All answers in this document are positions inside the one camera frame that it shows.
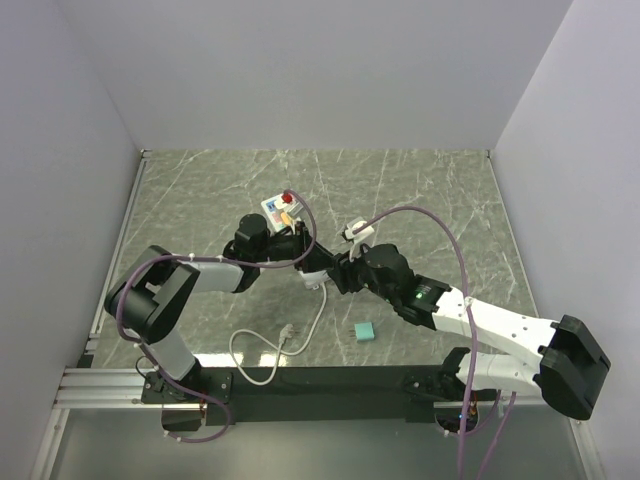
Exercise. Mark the teal charger plug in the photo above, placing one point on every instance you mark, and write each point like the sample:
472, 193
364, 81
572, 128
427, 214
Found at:
363, 332

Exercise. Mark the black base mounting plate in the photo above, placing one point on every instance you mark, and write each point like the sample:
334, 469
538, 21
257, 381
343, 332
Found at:
334, 393

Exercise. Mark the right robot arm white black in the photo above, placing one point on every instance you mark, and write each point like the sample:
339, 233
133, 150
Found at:
559, 361

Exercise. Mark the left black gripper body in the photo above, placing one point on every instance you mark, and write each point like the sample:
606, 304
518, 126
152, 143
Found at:
286, 248

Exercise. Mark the aluminium rail frame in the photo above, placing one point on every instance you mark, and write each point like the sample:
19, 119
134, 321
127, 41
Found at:
99, 428

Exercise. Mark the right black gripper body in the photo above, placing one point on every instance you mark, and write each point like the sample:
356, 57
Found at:
359, 274

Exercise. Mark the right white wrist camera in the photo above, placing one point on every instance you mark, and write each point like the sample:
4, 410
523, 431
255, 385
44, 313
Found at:
357, 231

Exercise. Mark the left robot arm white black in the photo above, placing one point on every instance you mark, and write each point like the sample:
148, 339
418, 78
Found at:
148, 300

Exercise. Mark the white power strip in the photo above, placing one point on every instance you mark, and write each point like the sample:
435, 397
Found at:
271, 209

